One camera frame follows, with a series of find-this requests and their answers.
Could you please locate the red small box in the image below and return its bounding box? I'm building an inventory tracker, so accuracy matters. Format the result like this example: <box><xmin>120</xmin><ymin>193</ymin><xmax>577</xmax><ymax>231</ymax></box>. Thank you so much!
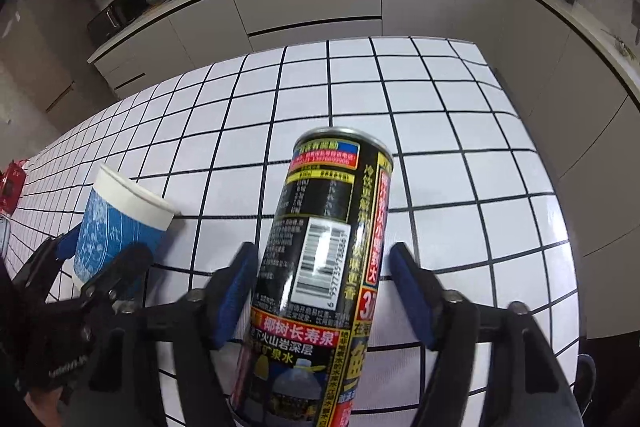
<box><xmin>0</xmin><ymin>159</ymin><xmax>27</xmax><ymax>216</ymax></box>

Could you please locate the glass jar blue label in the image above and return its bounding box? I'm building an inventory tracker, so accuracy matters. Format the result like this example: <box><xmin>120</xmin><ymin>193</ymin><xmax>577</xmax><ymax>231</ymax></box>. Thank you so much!
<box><xmin>0</xmin><ymin>215</ymin><xmax>11</xmax><ymax>259</ymax></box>

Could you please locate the black yellow drink can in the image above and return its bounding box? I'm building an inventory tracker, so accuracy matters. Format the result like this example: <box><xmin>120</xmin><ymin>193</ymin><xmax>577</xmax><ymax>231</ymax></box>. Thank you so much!
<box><xmin>230</xmin><ymin>127</ymin><xmax>394</xmax><ymax>426</ymax></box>

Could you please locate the beige refrigerator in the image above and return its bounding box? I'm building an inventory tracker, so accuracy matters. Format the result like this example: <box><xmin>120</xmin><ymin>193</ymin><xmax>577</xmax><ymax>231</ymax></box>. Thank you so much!
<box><xmin>1</xmin><ymin>0</ymin><xmax>116</xmax><ymax>132</ymax></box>

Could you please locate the wall-hung cleaver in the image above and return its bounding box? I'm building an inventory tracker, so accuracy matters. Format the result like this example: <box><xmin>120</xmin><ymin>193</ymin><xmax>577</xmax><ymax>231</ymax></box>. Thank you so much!
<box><xmin>631</xmin><ymin>0</ymin><xmax>640</xmax><ymax>46</ymax></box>

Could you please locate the blue paper cup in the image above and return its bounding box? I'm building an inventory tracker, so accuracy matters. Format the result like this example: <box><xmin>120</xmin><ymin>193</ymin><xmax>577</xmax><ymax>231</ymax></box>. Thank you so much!
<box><xmin>72</xmin><ymin>164</ymin><xmax>179</xmax><ymax>288</ymax></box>

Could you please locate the black trash bin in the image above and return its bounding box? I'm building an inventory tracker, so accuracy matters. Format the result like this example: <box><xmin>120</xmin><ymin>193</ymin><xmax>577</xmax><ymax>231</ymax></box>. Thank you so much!
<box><xmin>573</xmin><ymin>353</ymin><xmax>597</xmax><ymax>415</ymax></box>

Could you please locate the black microwave oven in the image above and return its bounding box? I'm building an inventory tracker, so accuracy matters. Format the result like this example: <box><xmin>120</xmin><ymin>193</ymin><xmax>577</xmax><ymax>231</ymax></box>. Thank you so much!
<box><xmin>87</xmin><ymin>0</ymin><xmax>149</xmax><ymax>46</ymax></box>

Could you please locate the person's left hand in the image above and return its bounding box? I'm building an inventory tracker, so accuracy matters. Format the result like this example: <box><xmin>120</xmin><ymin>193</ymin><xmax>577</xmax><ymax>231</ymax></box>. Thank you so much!
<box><xmin>25</xmin><ymin>387</ymin><xmax>63</xmax><ymax>427</ymax></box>

